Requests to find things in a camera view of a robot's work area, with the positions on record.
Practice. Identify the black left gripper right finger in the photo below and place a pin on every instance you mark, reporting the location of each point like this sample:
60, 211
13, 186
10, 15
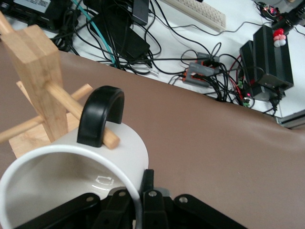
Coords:
155, 212

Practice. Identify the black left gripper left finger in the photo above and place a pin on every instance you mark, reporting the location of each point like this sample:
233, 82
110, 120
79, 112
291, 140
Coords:
78, 214

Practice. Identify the brown table mat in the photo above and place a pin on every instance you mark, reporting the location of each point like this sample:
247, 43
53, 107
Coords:
214, 155

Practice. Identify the green terminal connector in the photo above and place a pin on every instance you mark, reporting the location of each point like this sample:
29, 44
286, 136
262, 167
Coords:
246, 102

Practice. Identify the grey orange connector block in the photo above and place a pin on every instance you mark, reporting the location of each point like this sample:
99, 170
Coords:
197, 74
209, 59

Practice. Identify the wooden mug rack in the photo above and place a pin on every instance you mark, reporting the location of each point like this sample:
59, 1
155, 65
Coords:
38, 69

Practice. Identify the small black finned power supply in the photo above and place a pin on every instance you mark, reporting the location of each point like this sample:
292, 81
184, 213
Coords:
246, 62

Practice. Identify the black power adapter brick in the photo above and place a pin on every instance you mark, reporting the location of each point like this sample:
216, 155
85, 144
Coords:
124, 38

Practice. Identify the large black finned power supply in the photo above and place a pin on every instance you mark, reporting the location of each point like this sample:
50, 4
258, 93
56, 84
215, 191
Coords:
271, 62

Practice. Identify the slim black rectangular box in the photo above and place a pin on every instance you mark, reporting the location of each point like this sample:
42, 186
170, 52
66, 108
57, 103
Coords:
140, 10

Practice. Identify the beige keyboard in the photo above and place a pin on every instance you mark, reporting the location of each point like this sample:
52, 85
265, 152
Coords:
200, 12

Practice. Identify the black device with white label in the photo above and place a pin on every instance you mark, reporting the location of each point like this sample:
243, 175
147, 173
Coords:
35, 12

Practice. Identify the red white ornament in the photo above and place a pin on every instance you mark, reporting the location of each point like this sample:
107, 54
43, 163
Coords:
279, 38

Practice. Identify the small circuit board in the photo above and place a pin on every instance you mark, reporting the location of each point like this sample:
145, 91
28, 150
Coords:
270, 9

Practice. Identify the black clamp device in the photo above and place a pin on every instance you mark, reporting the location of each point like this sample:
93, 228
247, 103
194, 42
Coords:
290, 17

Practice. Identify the silver metal rail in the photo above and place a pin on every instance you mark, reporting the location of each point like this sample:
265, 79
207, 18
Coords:
290, 120

